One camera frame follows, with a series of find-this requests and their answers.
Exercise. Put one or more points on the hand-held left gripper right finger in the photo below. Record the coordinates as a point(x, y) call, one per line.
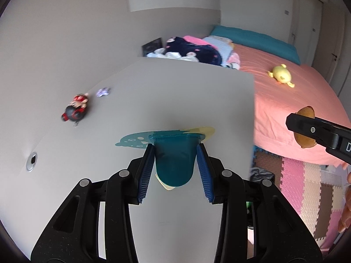
point(205, 172)

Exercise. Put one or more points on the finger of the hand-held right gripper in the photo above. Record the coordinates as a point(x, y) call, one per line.
point(304, 126)

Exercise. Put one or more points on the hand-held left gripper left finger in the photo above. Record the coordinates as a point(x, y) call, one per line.
point(145, 172)

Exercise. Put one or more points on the brown rounded object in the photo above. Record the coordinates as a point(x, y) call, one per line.
point(305, 141)

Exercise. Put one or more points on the teal cup with yellow lid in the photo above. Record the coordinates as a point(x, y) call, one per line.
point(175, 164)

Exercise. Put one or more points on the black trash bin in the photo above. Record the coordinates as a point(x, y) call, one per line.
point(260, 175)

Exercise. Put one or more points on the person's right hand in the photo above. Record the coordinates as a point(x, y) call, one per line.
point(346, 216)

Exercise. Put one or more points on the bed with pink sheet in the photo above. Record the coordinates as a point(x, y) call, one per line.
point(274, 106)

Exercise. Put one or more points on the yellow plush duck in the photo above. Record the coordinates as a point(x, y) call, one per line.
point(281, 74)

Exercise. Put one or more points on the foam puzzle floor mat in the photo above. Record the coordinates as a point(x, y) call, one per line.
point(296, 186)

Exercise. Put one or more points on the white desk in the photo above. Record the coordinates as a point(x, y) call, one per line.
point(178, 96)

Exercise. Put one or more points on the purple crumpled wrapper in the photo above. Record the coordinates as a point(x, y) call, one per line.
point(102, 91)

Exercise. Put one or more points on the white wardrobe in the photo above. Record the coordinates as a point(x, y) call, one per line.
point(333, 38)

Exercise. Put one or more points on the red and black mouse figure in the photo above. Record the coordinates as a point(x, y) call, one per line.
point(72, 112)

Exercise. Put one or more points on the white and pink folded cloth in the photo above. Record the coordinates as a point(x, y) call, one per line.
point(234, 60)

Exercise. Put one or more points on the teal pillow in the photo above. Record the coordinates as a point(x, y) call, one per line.
point(255, 39)

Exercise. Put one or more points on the white door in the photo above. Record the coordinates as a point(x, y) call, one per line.
point(307, 16)

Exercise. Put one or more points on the light blue blanket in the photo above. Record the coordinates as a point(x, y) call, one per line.
point(223, 46)

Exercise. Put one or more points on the navy patterned blanket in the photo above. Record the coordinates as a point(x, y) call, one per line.
point(203, 53)

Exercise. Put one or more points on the white crumpled cloth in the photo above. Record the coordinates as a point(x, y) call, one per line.
point(164, 53)

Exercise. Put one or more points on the dark box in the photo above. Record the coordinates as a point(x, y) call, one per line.
point(152, 45)

